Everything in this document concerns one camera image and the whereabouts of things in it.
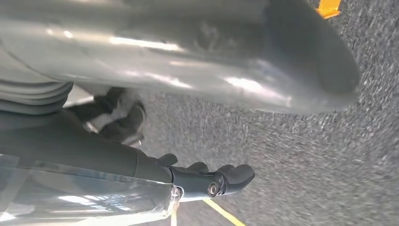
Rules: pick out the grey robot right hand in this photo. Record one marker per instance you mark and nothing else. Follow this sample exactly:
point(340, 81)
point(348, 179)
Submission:
point(187, 46)

